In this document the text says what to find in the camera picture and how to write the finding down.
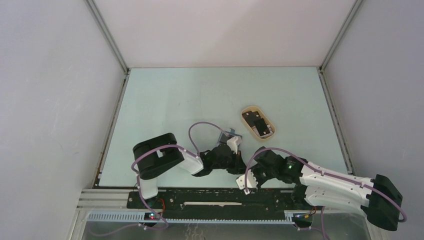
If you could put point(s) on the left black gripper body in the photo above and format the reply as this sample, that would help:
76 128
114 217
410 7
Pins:
231 163

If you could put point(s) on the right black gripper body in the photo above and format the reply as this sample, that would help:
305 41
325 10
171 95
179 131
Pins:
262 174

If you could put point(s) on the blue leather card holder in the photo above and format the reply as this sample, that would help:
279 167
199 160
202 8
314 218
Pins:
223 138

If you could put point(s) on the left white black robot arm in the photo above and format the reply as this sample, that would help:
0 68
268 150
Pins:
155 156

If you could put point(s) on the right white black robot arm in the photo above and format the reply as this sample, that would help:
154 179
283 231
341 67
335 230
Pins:
377 199

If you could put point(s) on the black card in tray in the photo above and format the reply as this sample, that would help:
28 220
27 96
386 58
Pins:
258 124

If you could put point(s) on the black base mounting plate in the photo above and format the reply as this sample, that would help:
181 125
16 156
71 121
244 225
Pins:
222 202

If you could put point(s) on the oval wooden tray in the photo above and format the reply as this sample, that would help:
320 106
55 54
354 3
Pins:
256 108

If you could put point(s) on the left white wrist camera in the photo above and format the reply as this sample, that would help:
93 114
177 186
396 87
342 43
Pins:
233 143

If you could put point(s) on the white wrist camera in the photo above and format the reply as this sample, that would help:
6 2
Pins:
233 143
247 182

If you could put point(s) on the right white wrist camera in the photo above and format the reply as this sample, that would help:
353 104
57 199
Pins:
247 182

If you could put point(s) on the white cable duct strip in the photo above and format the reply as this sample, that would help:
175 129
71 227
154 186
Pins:
142 217

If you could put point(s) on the aluminium frame rail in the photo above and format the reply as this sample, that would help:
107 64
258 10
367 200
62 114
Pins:
103 200

